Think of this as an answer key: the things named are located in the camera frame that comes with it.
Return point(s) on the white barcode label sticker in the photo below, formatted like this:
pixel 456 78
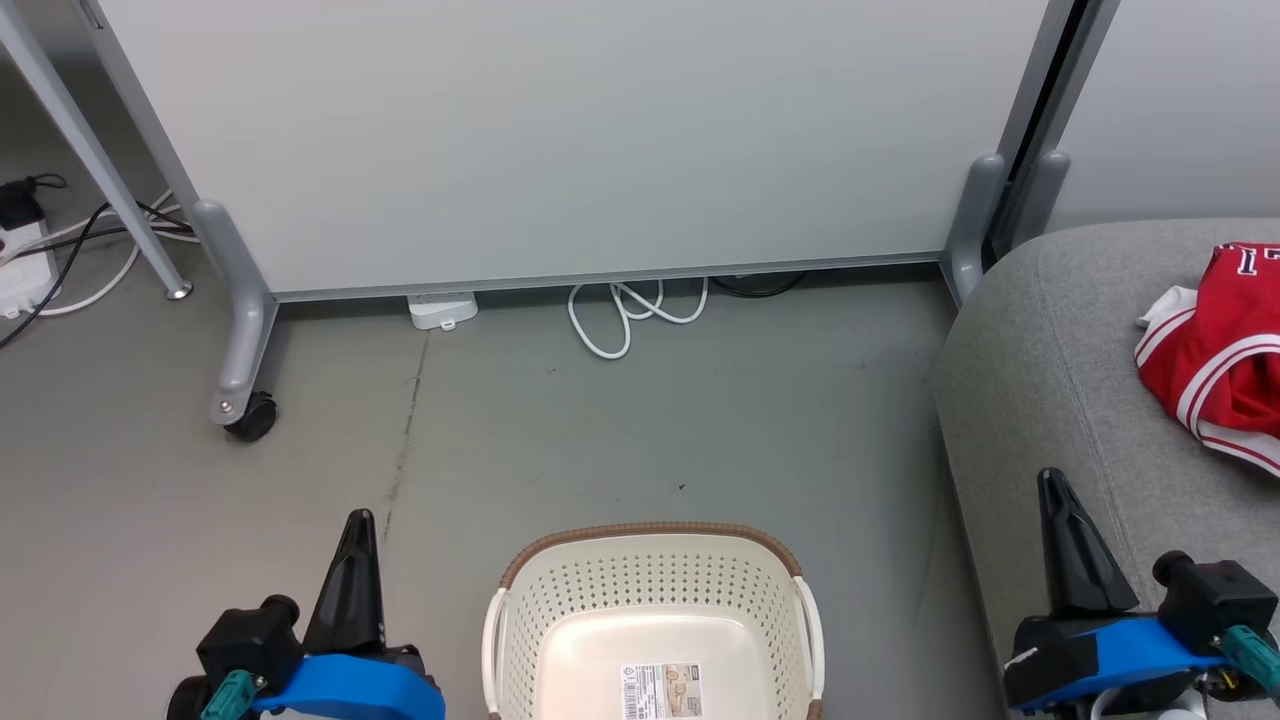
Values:
pixel 660 692

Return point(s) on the white power strip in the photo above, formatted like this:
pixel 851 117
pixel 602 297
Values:
pixel 25 270

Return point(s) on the cream perforated laundry basket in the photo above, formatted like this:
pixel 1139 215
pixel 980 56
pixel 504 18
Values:
pixel 650 600

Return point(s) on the white partition panel beside sofa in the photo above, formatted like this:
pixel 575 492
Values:
pixel 1180 100

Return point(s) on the small white adapter box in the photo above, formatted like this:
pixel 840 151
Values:
pixel 440 310

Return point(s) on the large white partition panel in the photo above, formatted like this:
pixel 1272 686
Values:
pixel 600 130

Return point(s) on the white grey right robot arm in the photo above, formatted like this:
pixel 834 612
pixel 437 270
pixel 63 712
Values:
pixel 1182 712

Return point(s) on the grey fabric sofa seat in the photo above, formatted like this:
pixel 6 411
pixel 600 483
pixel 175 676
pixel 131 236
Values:
pixel 1050 380

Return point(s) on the black blue-banded right gripper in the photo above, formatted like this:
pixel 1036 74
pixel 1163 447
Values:
pixel 1130 655

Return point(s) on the red white-trimmed basketball jersey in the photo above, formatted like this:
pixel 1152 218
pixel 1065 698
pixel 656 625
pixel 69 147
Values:
pixel 1220 340

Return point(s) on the black power plug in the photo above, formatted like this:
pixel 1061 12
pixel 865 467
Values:
pixel 18 205

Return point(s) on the black partition caster wheel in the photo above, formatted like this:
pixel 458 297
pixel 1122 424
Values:
pixel 252 418

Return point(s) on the grey metal table leg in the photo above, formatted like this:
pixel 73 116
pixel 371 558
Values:
pixel 90 150

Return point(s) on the black blue-banded left gripper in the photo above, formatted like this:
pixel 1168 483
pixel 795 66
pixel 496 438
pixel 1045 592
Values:
pixel 340 690

